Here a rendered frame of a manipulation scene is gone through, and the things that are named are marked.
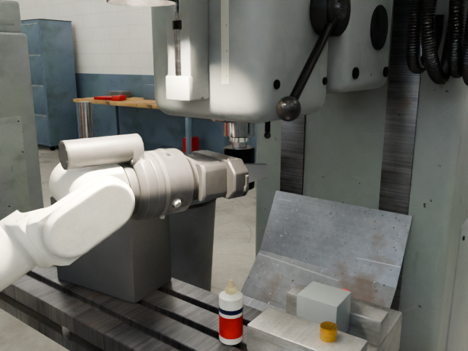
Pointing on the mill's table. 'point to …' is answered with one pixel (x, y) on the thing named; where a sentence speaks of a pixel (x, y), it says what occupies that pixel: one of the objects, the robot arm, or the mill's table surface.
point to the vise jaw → (294, 335)
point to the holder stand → (125, 261)
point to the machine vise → (365, 322)
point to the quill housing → (247, 60)
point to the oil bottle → (230, 315)
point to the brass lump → (328, 331)
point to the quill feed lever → (329, 20)
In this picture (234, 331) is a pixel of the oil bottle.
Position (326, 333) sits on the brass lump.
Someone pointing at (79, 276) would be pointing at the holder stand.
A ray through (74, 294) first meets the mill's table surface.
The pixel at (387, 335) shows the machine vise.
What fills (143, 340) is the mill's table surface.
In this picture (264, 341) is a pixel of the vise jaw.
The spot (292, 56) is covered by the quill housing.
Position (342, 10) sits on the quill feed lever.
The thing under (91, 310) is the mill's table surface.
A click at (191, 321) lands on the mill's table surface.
